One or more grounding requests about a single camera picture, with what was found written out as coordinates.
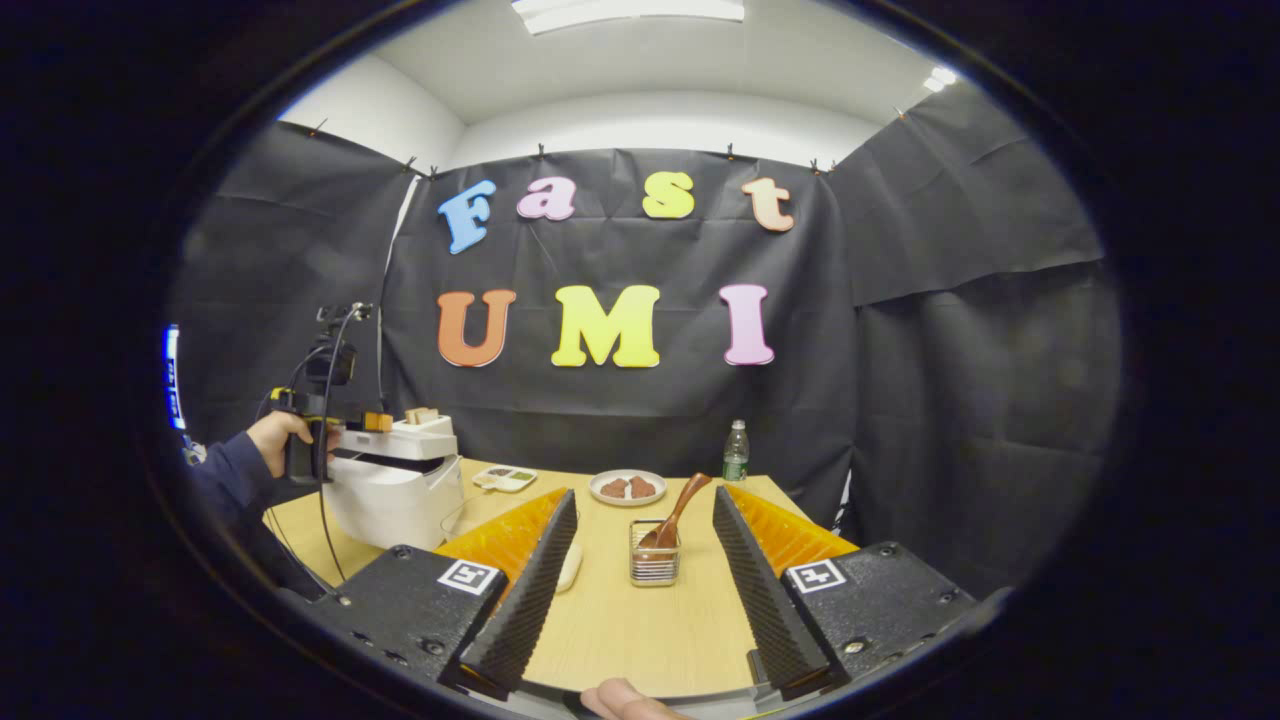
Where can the brown meat piece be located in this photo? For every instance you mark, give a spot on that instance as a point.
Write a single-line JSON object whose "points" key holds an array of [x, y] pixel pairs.
{"points": [[643, 487], [614, 489]]}

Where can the clear plastic water bottle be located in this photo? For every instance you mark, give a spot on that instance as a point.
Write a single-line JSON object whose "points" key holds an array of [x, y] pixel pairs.
{"points": [[736, 455]]}

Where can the black backdrop cloth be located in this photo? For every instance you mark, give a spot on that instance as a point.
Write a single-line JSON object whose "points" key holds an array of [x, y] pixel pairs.
{"points": [[950, 400]]}

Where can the brown wooden spoon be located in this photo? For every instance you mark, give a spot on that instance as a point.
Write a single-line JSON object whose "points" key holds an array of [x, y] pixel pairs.
{"points": [[678, 510]]}

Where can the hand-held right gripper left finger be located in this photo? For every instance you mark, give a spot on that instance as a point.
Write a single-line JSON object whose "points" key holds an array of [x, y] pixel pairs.
{"points": [[520, 610]]}

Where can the white rice cooker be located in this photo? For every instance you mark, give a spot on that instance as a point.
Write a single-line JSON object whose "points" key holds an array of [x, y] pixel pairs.
{"points": [[400, 510]]}

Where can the white printed board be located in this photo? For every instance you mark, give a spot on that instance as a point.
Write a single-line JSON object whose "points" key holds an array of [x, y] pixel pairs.
{"points": [[175, 380]]}

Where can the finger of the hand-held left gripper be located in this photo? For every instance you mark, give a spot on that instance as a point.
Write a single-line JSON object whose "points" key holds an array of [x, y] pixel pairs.
{"points": [[375, 422]]}

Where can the small ceiling light panel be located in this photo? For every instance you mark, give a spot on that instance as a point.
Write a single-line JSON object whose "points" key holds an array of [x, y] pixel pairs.
{"points": [[940, 78]]}

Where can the white round plate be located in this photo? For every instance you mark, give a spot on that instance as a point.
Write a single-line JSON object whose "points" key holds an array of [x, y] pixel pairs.
{"points": [[627, 502]]}

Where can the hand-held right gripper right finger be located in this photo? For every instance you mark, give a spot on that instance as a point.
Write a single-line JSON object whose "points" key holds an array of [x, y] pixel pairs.
{"points": [[765, 600]]}

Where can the white compartment condiment dish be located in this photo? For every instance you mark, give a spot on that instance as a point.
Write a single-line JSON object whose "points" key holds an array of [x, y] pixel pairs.
{"points": [[505, 478]]}

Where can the white toaster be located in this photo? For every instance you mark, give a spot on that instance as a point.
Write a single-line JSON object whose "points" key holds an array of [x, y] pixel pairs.
{"points": [[430, 430]]}

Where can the long ceiling light panel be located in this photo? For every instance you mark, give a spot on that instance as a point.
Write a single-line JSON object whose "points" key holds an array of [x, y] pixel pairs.
{"points": [[630, 10]]}

